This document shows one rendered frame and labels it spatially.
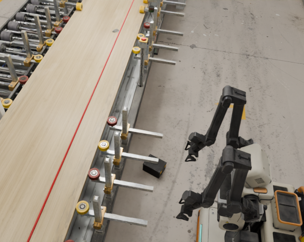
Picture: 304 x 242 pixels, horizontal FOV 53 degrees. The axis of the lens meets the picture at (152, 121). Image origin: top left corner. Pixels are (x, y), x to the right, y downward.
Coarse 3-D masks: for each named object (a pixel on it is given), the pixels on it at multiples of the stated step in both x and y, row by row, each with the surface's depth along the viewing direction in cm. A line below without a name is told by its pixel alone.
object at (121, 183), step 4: (92, 180) 210; (96, 180) 209; (100, 180) 210; (104, 180) 210; (116, 180) 211; (116, 184) 210; (120, 184) 209; (124, 184) 209; (128, 184) 209; (132, 184) 209; (136, 184) 209; (140, 184) 210; (132, 188) 210; (136, 188) 209; (140, 188) 208; (144, 188) 208; (148, 188) 208; (152, 188) 208
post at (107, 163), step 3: (105, 159) 185; (108, 159) 185; (105, 162) 184; (108, 162) 184; (105, 165) 186; (108, 165) 186; (105, 168) 189; (108, 168) 188; (105, 171) 192; (108, 171) 191; (105, 174) 194; (108, 174) 194; (111, 174) 199; (105, 177) 197; (108, 177) 196; (111, 177) 201; (105, 180) 199; (108, 180) 199; (111, 180) 204; (105, 183) 203; (108, 183) 202; (111, 183) 206; (105, 186) 205; (108, 186) 205; (111, 192) 213; (108, 195) 214; (111, 195) 216
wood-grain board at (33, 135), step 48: (96, 0) 370; (96, 48) 303; (48, 96) 253; (96, 96) 257; (0, 144) 217; (48, 144) 220; (96, 144) 223; (0, 192) 192; (0, 240) 172; (48, 240) 174
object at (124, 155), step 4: (104, 152) 227; (108, 152) 228; (112, 152) 228; (124, 156) 227; (128, 156) 227; (132, 156) 227; (136, 156) 227; (140, 156) 228; (144, 156) 228; (140, 160) 228; (144, 160) 227; (148, 160) 226; (152, 160) 226; (156, 160) 226
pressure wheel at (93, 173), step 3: (93, 168) 208; (90, 171) 206; (93, 171) 207; (96, 171) 207; (99, 171) 207; (90, 174) 205; (93, 174) 205; (96, 174) 205; (99, 174) 206; (90, 177) 204; (93, 177) 203; (96, 177) 204; (93, 180) 206
